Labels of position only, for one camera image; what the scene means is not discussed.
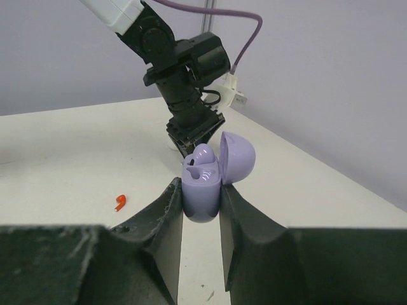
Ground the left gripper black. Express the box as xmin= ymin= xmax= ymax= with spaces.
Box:
xmin=166 ymin=111 xmax=226 ymax=158

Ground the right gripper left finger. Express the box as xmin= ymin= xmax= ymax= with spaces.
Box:
xmin=1 ymin=178 xmax=183 ymax=304

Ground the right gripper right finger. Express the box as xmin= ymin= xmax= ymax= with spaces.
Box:
xmin=219 ymin=185 xmax=406 ymax=304

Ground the purple earbud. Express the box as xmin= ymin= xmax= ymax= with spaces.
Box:
xmin=187 ymin=144 xmax=217 ymax=166

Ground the purple charging case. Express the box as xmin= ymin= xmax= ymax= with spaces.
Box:
xmin=181 ymin=132 xmax=256 ymax=223

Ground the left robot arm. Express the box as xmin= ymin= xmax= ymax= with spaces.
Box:
xmin=83 ymin=1 xmax=231 ymax=156

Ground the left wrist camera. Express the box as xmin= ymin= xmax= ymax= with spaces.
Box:
xmin=202 ymin=73 xmax=247 ymax=112

